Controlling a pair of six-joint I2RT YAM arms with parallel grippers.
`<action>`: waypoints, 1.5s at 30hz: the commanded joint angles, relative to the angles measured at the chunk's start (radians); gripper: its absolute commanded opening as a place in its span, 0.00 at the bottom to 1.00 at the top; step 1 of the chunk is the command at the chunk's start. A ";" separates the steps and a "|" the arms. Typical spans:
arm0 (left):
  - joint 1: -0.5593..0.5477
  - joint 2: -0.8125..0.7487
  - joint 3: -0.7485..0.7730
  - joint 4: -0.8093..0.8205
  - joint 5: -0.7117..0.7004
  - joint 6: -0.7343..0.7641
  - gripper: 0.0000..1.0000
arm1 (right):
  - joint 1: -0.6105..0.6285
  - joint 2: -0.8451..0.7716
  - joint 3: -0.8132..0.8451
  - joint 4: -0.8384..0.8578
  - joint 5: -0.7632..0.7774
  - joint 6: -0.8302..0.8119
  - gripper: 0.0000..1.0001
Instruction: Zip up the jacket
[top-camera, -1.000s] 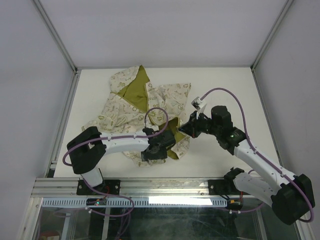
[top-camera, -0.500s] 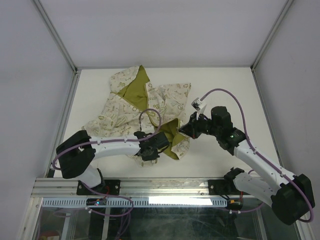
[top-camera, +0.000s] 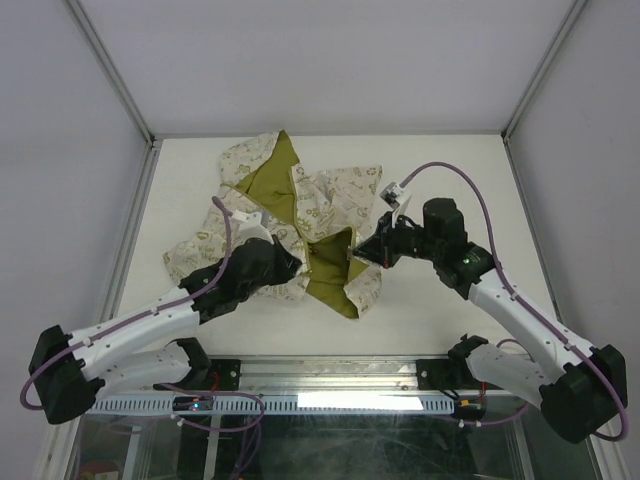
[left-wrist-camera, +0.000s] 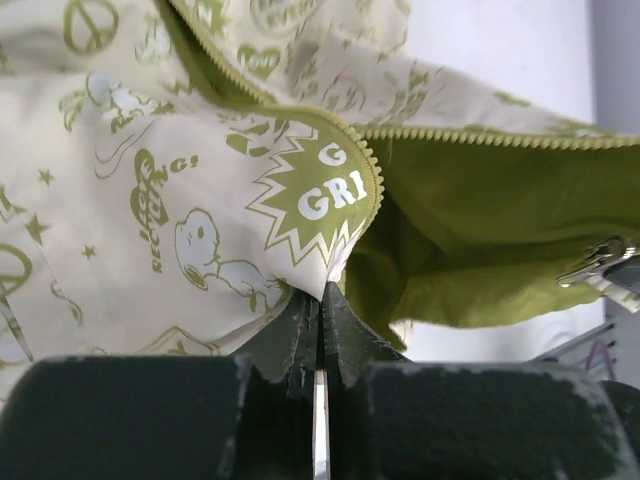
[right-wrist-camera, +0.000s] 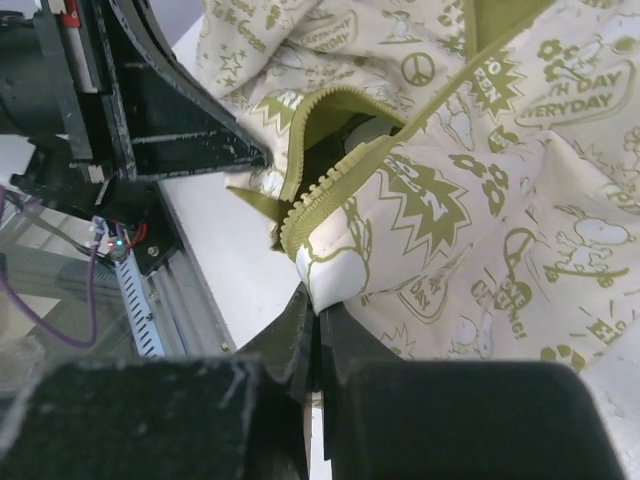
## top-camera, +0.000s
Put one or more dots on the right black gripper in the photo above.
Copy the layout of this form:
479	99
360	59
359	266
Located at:
379	249

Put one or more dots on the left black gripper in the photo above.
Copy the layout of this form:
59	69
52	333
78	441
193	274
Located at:
287	266

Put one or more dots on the cream green printed jacket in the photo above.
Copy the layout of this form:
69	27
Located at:
318	217

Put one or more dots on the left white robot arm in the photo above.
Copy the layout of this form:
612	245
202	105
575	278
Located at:
194	301

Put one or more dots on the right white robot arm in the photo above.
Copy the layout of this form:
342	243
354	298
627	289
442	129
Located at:
576	386

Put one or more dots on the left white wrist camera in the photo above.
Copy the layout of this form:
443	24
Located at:
252	225

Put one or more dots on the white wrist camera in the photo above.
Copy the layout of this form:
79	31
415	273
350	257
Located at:
252	225
397	198

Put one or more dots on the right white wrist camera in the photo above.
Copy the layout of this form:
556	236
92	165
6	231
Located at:
397	198

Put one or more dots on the aluminium mounting rail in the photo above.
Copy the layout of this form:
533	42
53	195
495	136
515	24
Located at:
330	372

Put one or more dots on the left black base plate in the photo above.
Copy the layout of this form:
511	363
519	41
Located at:
224	374

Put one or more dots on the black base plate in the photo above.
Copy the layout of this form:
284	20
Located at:
444	374
224	374

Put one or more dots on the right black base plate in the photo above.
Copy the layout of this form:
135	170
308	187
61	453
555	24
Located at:
444	374

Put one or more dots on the left aluminium frame post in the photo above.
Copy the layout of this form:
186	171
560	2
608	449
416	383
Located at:
96	45

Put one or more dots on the aluminium frame post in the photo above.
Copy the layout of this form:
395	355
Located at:
561	36
96	45

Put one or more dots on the slotted grey cable duct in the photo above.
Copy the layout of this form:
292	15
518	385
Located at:
312	403

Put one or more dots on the right aluminium frame post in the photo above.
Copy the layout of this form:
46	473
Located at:
561	36

